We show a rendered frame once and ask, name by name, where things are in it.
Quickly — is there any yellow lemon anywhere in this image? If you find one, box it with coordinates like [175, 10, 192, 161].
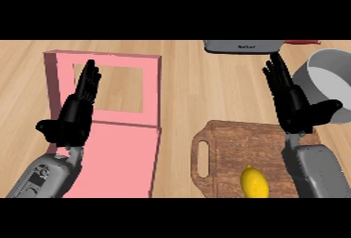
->
[241, 164, 271, 199]

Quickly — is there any brown wooden cutting board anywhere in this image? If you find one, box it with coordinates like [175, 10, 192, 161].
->
[189, 119, 322, 199]

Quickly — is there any grey appliance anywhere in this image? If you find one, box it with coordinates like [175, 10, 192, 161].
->
[204, 39, 285, 56]

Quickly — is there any grey pot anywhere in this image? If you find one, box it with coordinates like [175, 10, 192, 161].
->
[293, 48, 351, 125]

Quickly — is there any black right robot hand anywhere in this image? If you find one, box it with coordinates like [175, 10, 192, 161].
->
[263, 51, 344, 136]

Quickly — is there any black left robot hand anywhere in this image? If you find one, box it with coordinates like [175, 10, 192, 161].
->
[35, 59, 104, 148]

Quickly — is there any red object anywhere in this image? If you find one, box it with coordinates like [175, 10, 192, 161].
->
[284, 39, 322, 46]

